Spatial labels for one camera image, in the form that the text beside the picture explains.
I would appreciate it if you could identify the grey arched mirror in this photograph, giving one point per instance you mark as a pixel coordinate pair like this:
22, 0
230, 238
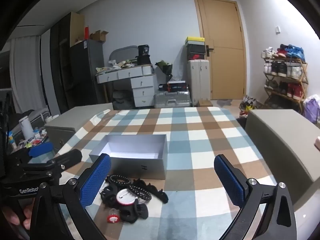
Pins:
122, 52

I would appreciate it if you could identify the silver cardboard box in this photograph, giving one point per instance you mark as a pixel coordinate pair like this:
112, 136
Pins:
140, 166

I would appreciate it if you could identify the black bag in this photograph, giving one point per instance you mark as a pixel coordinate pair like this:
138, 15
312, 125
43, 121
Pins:
143, 55

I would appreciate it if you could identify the red packet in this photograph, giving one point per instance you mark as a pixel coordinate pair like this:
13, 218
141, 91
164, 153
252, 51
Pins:
86, 33

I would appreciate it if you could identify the dark wrapped flower bouquet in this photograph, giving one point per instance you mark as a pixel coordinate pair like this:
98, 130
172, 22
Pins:
166, 68

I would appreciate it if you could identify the purple bag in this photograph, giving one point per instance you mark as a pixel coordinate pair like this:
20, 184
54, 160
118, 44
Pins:
312, 110

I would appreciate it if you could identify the yellow lid shoe box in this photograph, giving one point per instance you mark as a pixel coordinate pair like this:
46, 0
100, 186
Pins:
195, 40

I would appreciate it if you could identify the black hair claw clip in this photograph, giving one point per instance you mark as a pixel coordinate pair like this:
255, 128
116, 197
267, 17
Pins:
108, 196
132, 212

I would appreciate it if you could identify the white desk with drawers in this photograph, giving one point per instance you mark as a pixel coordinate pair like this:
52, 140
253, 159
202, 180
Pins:
142, 87

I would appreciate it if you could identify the small red white trinket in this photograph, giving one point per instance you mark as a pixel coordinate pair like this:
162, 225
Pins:
113, 216

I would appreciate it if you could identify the round white pin badge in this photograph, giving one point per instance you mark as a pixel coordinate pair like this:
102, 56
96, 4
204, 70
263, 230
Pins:
125, 197

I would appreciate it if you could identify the black fridge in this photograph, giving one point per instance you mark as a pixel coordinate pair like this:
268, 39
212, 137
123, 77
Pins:
85, 75

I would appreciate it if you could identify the grey bag under desk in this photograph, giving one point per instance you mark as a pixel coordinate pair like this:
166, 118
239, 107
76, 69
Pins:
122, 101

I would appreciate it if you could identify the small brown cardboard box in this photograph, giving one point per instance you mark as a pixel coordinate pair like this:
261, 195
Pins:
205, 103

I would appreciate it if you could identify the black red shoe box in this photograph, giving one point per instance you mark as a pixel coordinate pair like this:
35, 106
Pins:
197, 56

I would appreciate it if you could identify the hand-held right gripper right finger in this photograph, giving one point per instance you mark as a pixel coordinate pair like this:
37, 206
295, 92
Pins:
230, 180

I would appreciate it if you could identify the black box with red trim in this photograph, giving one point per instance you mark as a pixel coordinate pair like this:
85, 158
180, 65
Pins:
177, 87

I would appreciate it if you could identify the checked tablecloth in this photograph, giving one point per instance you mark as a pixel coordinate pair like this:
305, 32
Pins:
195, 140

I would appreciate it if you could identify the silver suitcase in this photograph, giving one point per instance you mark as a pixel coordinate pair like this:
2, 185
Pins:
172, 100

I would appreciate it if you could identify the open cardboard box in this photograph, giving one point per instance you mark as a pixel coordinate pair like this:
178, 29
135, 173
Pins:
100, 37

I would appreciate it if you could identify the white curtain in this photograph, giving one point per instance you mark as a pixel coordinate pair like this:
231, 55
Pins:
25, 75

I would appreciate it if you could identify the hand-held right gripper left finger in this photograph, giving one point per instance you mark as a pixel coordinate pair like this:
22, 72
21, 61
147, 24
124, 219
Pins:
96, 180

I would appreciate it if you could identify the pile of small bottles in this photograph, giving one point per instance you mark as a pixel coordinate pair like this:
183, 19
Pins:
36, 136

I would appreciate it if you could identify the wooden door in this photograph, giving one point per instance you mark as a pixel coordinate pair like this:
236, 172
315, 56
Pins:
222, 55

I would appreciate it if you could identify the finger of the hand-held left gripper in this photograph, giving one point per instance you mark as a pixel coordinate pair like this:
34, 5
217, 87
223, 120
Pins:
68, 158
41, 149

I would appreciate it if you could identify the dark wardrobe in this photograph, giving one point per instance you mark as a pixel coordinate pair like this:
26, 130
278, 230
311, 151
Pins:
60, 67

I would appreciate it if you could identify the colourful floor clutter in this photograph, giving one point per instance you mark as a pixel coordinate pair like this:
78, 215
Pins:
247, 105

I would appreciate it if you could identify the white suitcase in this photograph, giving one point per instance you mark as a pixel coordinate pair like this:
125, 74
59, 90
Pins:
198, 82

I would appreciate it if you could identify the person's left hand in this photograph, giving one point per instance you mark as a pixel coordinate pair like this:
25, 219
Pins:
10, 213

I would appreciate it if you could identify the black lace hair band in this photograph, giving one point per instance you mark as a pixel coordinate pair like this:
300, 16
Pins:
157, 195

